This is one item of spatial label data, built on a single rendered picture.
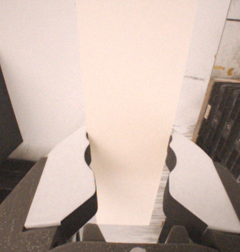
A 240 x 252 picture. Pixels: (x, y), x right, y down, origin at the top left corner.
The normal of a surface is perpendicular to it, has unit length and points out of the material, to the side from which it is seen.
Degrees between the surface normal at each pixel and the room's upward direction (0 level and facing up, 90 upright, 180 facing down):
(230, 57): 0
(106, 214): 0
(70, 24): 0
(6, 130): 90
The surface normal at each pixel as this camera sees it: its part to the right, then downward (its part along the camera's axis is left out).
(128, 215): -0.02, 0.48
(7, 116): 1.00, 0.05
